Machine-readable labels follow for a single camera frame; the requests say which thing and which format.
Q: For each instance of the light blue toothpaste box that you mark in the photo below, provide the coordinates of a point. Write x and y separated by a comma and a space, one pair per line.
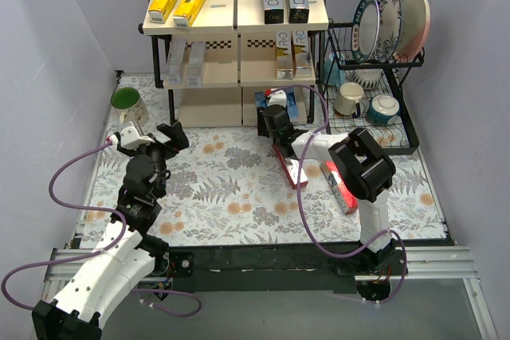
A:
261, 100

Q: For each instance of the small yellow box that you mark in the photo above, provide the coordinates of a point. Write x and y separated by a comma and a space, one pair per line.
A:
187, 12

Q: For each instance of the blue floral plate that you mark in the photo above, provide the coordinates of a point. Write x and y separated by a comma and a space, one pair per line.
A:
390, 21

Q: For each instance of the black wire dish rack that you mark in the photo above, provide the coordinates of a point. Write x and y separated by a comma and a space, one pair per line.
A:
399, 138

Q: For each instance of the teal rimmed plate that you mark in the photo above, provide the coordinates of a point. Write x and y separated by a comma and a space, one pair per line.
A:
365, 30

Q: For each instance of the light blue mug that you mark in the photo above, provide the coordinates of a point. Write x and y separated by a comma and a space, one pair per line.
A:
333, 75

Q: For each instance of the silver RO toothpaste box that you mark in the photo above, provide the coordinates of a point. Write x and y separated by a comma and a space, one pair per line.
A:
302, 58

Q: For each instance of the silver white toothpaste box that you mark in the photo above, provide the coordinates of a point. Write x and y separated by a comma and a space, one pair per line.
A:
195, 67

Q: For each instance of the white bowl blue pattern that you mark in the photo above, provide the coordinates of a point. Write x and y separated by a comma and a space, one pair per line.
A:
368, 79

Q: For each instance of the green floral mug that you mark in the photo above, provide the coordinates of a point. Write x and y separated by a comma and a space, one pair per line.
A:
129, 106

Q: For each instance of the silver striped toothpaste box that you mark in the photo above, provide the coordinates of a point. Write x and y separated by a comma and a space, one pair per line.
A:
174, 71

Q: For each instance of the brown red toothpaste box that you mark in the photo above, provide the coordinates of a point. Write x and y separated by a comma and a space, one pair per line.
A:
289, 166

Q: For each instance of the cream mug black handle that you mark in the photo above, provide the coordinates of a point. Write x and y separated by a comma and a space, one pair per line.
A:
348, 100

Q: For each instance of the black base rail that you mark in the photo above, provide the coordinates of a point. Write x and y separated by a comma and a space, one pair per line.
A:
303, 267

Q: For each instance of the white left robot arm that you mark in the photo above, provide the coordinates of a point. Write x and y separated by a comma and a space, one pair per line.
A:
126, 252

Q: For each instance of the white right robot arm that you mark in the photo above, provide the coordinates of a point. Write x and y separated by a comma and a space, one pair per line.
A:
364, 167

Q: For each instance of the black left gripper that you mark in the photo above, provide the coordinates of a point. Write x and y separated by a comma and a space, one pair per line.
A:
166, 145

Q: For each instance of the beige three-tier shelf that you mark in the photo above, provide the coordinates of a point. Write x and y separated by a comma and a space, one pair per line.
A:
240, 60

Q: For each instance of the pink beige plate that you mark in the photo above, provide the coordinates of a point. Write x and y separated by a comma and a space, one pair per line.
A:
414, 29

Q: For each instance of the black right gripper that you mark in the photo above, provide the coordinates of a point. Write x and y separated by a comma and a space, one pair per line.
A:
272, 129

